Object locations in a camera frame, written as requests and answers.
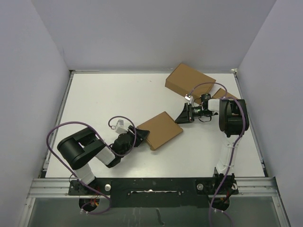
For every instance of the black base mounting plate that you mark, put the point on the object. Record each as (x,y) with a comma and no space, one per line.
(168,192)

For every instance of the large closed cardboard box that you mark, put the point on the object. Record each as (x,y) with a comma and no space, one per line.
(184,78)

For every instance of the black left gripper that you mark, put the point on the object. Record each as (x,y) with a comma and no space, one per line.
(141,134)

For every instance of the aluminium table frame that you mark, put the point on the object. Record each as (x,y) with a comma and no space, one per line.
(98,99)

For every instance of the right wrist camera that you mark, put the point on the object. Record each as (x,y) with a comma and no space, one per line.
(189,98)

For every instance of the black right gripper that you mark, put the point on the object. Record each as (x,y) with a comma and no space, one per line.
(186,116)

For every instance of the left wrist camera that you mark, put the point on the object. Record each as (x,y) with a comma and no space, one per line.
(119,128)

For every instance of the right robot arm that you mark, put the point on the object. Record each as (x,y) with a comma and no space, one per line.
(233,122)

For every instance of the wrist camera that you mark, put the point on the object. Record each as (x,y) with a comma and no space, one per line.
(189,98)
(119,128)

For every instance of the small closed cardboard box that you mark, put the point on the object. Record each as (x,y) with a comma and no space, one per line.
(222,93)

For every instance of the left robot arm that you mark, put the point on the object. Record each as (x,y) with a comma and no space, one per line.
(79,148)

